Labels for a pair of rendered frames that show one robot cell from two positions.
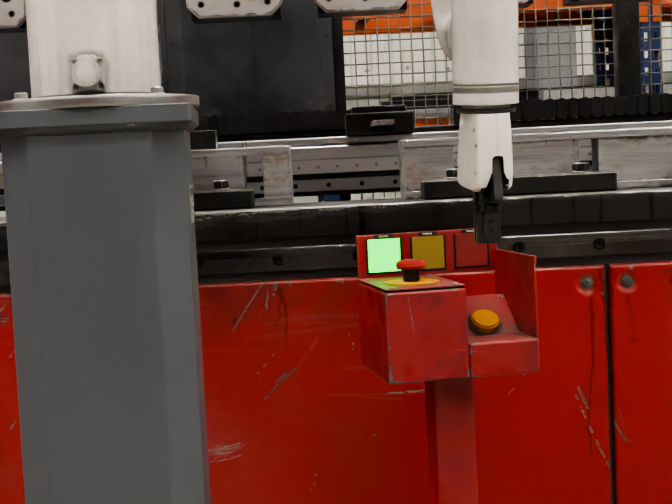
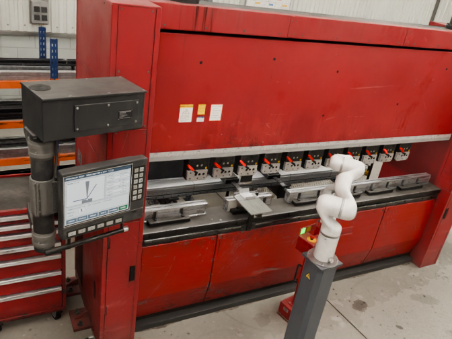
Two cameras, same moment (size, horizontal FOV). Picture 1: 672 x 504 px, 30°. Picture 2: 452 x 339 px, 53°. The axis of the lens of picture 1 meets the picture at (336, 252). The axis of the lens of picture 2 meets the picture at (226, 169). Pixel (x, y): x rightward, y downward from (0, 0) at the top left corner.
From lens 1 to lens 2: 262 cm
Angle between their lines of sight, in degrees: 37
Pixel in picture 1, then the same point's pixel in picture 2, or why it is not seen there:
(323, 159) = (259, 181)
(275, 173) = (268, 200)
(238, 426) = (259, 250)
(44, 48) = (325, 256)
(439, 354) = not seen: hidden behind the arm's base
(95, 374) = (321, 296)
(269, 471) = (262, 257)
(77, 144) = (329, 270)
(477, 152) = not seen: hidden behind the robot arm
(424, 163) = (292, 196)
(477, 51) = not seen: hidden behind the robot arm
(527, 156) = (309, 194)
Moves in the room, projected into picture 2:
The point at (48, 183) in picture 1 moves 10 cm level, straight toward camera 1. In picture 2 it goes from (324, 276) to (337, 285)
